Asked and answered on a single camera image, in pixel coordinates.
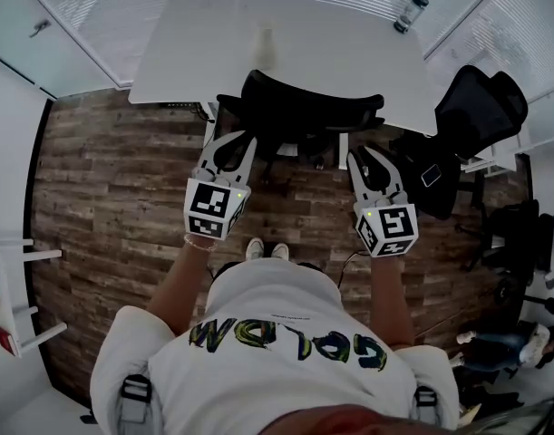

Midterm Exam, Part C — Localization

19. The white bead bracelet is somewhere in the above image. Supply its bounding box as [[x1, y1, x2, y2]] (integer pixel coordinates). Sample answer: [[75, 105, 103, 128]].
[[183, 234, 218, 253]]

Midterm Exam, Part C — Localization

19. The black swivel office chair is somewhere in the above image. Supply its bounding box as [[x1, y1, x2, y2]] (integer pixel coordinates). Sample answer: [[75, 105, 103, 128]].
[[456, 198, 554, 285]]

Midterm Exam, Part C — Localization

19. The black tripod stand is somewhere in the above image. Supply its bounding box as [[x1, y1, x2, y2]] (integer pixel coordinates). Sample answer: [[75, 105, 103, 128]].
[[497, 277, 554, 317]]

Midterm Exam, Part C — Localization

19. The person's right forearm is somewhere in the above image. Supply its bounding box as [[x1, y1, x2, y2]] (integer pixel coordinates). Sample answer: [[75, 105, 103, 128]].
[[369, 254, 416, 351]]

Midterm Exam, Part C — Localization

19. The small white side table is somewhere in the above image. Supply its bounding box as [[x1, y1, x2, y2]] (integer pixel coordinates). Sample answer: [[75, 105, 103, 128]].
[[0, 237, 69, 358]]

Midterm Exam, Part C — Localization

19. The white desk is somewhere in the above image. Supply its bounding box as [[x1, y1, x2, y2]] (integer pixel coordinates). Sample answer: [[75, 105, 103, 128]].
[[127, 0, 439, 172]]

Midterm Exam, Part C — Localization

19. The grey harness strap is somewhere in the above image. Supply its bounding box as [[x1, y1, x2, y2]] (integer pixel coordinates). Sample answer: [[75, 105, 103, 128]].
[[119, 373, 153, 435], [412, 384, 442, 426]]

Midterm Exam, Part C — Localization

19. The person's left forearm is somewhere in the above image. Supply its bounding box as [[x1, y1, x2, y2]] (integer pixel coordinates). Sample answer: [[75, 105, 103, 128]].
[[147, 237, 219, 337]]

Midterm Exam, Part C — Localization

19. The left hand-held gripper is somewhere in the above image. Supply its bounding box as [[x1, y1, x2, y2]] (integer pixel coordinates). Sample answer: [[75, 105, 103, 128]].
[[183, 130, 258, 242]]

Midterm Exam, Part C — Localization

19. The metal door handle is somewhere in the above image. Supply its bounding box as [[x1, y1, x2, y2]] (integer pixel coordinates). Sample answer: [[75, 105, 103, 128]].
[[28, 19, 53, 39]]

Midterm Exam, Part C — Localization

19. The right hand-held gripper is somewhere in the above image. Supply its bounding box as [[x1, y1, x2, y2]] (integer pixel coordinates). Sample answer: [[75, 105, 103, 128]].
[[346, 145, 418, 259]]

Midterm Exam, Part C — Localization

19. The smartphone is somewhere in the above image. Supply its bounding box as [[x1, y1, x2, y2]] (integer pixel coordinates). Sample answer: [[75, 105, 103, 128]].
[[420, 162, 443, 188]]

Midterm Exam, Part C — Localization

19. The clear bottle with dark cap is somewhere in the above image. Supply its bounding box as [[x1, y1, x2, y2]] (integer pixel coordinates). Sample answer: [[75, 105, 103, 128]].
[[393, 0, 430, 34]]

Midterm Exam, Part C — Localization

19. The frosted glass door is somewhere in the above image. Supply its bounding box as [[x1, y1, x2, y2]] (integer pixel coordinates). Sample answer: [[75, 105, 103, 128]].
[[0, 0, 124, 100]]

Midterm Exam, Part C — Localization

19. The person's white printed t-shirt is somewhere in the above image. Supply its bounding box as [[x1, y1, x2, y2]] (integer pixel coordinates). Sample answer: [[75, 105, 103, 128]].
[[89, 257, 462, 435]]

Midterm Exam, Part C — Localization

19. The black mesh headrest chair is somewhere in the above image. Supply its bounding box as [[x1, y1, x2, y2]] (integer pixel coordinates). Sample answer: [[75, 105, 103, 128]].
[[388, 64, 530, 222]]

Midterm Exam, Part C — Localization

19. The right hand-held gripper cable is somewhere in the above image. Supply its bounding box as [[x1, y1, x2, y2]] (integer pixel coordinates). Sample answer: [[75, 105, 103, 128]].
[[335, 250, 372, 289]]

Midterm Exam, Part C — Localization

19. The person's left white shoe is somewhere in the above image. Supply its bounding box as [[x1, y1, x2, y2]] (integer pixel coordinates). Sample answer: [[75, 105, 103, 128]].
[[245, 237, 266, 262]]

